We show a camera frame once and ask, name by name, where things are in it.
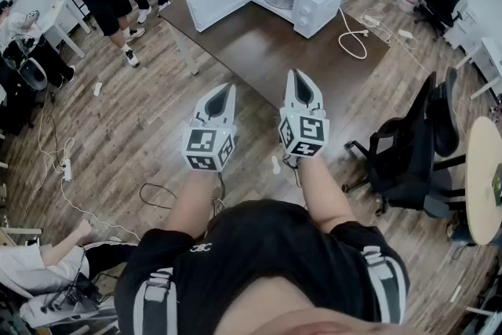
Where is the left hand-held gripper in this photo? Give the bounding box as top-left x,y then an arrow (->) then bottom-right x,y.
182,83 -> 238,173

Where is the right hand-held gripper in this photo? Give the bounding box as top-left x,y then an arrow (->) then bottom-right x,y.
278,69 -> 330,158

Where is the person's right forearm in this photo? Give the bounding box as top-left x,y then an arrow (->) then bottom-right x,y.
296,156 -> 358,233

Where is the person's left forearm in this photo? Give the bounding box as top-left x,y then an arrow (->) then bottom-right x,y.
162,168 -> 216,241

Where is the black office chair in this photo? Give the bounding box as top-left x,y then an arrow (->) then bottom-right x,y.
425,66 -> 468,220
413,0 -> 468,42
344,71 -> 452,219

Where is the person's black shirt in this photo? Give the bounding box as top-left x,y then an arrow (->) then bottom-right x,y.
113,199 -> 411,335

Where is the small white table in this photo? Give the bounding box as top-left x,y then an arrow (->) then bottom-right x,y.
36,0 -> 92,60

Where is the white desk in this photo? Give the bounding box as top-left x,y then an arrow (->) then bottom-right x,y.
442,2 -> 502,100

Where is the round wooden table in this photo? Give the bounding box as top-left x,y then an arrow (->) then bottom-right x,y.
465,116 -> 502,246

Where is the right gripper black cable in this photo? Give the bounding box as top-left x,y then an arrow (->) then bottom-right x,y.
282,154 -> 304,188

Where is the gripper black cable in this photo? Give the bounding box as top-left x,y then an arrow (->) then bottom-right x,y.
282,154 -> 304,188
210,171 -> 227,217

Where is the white power cable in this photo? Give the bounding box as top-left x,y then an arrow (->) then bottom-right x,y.
337,6 -> 370,60

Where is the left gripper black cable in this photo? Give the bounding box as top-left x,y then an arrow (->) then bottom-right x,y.
210,171 -> 227,217

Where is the white floor cable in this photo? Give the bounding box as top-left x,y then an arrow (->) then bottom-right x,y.
359,6 -> 432,75
23,105 -> 142,242

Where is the black floor cable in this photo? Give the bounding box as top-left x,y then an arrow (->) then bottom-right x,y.
138,182 -> 180,210

